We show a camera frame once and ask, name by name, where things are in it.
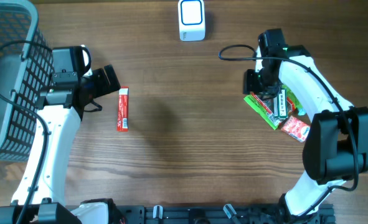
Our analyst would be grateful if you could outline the light blue tissue pack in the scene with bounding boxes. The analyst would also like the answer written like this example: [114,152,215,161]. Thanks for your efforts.
[297,107,306,116]

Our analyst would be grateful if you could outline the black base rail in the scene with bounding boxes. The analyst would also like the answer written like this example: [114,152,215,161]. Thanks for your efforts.
[108,203,336,224]

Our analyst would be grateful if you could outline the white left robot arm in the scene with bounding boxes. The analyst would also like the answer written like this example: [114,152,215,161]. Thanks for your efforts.
[0,65,125,223]

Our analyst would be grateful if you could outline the dark green gum pack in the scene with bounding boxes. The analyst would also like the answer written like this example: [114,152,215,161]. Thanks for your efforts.
[273,89,288,119]

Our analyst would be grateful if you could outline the red white small box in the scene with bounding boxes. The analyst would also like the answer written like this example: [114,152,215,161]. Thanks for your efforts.
[281,116,310,142]

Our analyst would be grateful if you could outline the white barcode scanner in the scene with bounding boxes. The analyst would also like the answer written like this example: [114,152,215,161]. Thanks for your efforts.
[177,0,205,42]

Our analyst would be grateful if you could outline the red candy bar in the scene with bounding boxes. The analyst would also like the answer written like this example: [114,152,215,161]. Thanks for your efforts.
[116,86,129,132]

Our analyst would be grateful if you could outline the black right camera cable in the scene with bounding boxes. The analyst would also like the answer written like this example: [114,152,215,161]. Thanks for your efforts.
[217,44,361,218]

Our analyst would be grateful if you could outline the green snack bag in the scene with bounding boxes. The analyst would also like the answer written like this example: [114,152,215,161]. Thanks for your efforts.
[243,85,303,130]

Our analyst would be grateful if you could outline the dark grey plastic basket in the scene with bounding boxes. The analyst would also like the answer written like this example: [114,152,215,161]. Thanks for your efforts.
[0,1,54,162]

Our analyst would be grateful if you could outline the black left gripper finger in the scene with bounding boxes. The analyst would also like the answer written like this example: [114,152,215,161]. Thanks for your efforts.
[104,65,121,92]
[92,68,111,98]

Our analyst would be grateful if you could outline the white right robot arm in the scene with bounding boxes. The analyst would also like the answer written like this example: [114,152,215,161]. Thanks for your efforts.
[245,29,368,222]

